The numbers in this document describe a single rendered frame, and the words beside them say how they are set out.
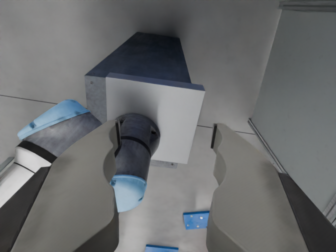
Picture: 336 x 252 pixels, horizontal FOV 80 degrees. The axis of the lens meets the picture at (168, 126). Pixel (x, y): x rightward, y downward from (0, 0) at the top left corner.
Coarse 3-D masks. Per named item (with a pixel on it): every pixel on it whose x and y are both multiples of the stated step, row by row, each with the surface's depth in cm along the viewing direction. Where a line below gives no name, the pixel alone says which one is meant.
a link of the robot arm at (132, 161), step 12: (132, 144) 47; (120, 156) 40; (132, 156) 43; (144, 156) 47; (120, 168) 40; (132, 168) 41; (144, 168) 45; (120, 180) 38; (132, 180) 39; (144, 180) 43; (120, 192) 39; (132, 192) 39; (120, 204) 42; (132, 204) 42
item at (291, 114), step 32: (288, 0) 121; (320, 0) 95; (288, 32) 120; (320, 32) 94; (288, 64) 119; (320, 64) 94; (288, 96) 118; (320, 96) 93; (256, 128) 159; (288, 128) 117; (320, 128) 93; (288, 160) 116; (320, 160) 92; (320, 192) 92
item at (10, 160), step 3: (6, 159) 196; (9, 159) 196; (12, 159) 198; (3, 162) 193; (6, 162) 193; (9, 162) 195; (12, 162) 194; (0, 165) 189; (3, 165) 189; (6, 165) 191; (9, 165) 190; (0, 168) 186; (3, 168) 188; (6, 168) 187; (0, 171) 184; (3, 171) 184; (0, 174) 180
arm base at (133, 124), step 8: (120, 120) 55; (128, 120) 53; (136, 120) 53; (144, 120) 54; (120, 128) 52; (128, 128) 51; (136, 128) 52; (144, 128) 53; (152, 128) 55; (120, 136) 49; (128, 136) 49; (136, 136) 50; (144, 136) 52; (152, 136) 55; (144, 144) 50; (152, 144) 54; (152, 152) 54
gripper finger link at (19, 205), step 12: (48, 168) 8; (36, 180) 7; (24, 192) 7; (36, 192) 7; (12, 204) 6; (24, 204) 6; (0, 216) 6; (12, 216) 6; (24, 216) 6; (0, 228) 6; (12, 228) 6; (0, 240) 6; (12, 240) 6
